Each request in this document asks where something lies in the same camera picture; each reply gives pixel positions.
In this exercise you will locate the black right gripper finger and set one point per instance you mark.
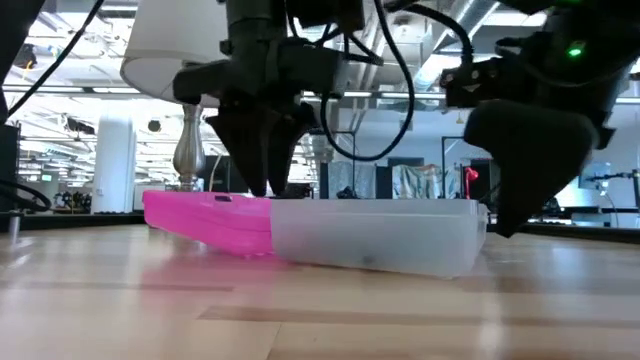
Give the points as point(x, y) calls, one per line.
point(535, 160)

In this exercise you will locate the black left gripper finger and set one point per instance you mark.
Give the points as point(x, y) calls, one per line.
point(287, 135)
point(245, 140)

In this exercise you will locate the clear supply box pink lid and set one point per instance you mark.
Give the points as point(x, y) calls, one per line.
point(375, 240)

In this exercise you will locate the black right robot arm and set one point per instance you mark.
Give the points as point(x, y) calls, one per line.
point(575, 10)

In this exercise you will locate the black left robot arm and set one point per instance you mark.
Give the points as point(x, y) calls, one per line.
point(325, 12)

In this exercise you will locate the black monitor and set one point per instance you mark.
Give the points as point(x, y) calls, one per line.
point(227, 175)

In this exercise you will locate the red desk lamp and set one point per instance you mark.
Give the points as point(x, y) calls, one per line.
point(471, 175)

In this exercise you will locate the white shade silver table lamp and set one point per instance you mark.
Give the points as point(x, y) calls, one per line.
point(165, 40)

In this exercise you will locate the patterned grey cloth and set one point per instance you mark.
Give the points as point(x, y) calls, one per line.
point(420, 182)

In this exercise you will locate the white round column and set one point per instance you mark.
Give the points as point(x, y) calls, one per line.
point(114, 165)

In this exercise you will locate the black cabinet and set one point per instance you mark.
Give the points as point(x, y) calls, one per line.
point(9, 165)

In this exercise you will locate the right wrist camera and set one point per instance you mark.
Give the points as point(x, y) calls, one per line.
point(465, 82)

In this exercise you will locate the black ceiling dome camera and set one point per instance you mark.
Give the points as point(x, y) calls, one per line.
point(24, 56)

